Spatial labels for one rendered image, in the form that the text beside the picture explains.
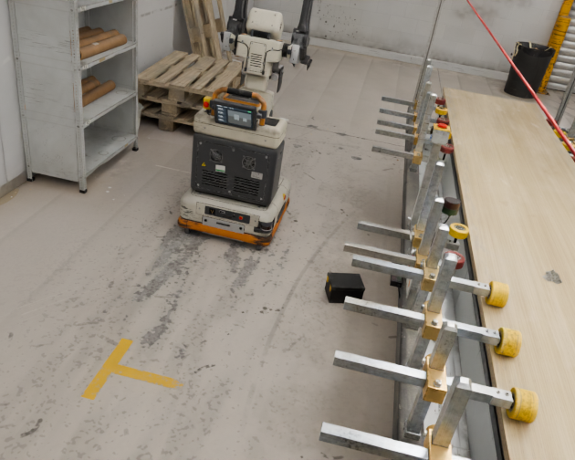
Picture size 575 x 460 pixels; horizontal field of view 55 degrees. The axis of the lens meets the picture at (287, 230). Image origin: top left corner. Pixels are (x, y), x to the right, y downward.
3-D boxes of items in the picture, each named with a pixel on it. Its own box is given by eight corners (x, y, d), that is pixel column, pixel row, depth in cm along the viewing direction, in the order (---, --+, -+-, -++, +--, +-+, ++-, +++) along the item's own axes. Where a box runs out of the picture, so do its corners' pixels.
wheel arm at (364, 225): (356, 230, 240) (358, 222, 238) (357, 226, 243) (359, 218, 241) (456, 253, 235) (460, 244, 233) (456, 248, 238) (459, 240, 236)
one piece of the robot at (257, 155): (266, 225, 358) (284, 100, 316) (186, 207, 364) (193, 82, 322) (278, 203, 387) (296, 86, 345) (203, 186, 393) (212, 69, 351)
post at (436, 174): (407, 261, 246) (436, 162, 222) (407, 256, 249) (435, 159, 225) (414, 263, 246) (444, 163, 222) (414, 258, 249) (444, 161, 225)
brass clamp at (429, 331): (419, 337, 164) (423, 324, 161) (419, 309, 175) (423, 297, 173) (440, 342, 163) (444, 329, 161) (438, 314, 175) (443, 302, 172)
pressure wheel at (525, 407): (519, 391, 139) (509, 383, 147) (512, 422, 139) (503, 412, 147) (543, 396, 139) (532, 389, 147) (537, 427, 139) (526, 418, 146)
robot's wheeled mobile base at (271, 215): (268, 251, 358) (273, 217, 345) (175, 229, 365) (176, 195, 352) (289, 205, 415) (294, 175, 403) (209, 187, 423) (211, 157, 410)
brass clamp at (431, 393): (420, 400, 142) (425, 385, 140) (420, 363, 154) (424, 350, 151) (444, 405, 142) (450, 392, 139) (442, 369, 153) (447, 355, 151)
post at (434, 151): (407, 229, 267) (433, 142, 245) (408, 224, 272) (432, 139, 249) (417, 231, 267) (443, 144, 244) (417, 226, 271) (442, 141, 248)
